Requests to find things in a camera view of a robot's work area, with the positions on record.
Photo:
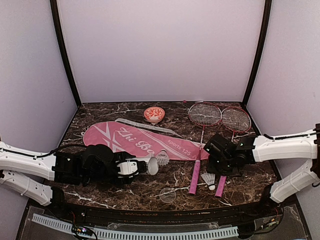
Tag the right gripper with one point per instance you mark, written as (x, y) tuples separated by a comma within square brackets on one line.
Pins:
[(211, 168)]

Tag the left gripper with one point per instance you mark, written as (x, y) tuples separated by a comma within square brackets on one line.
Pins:
[(122, 155)]

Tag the shuttlecock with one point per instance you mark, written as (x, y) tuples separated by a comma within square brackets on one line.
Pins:
[(209, 179), (162, 158)]

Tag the white shuttlecock tube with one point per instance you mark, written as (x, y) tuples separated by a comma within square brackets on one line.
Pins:
[(147, 165)]

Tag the clear plastic tube lid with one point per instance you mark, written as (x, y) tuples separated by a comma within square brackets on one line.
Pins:
[(167, 195)]

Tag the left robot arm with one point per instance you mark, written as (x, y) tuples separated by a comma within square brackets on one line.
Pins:
[(61, 167)]

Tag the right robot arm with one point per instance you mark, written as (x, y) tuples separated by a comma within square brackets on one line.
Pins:
[(303, 145)]

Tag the right red badminton racket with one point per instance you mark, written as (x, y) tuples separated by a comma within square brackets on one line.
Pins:
[(236, 120)]

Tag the red badminton racket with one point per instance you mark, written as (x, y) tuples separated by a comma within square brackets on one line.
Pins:
[(236, 120), (204, 114)]

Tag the left red badminton racket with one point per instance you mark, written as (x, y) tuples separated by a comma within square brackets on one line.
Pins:
[(204, 114)]

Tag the pink racket bag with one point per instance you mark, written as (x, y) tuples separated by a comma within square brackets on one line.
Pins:
[(120, 137)]

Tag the shuttlecock on bag edge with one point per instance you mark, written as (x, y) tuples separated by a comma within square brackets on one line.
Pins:
[(162, 158)]

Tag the red white patterned bowl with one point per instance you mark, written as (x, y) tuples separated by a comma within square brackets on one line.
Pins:
[(154, 114)]

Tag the white cable tray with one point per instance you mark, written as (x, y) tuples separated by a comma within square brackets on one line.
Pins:
[(117, 231)]

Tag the right black frame post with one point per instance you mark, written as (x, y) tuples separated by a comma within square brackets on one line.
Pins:
[(258, 52)]

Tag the black frame post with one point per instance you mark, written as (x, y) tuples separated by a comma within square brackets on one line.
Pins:
[(63, 51), (258, 52)]

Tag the left black frame post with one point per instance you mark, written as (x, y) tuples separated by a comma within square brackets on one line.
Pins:
[(63, 51)]

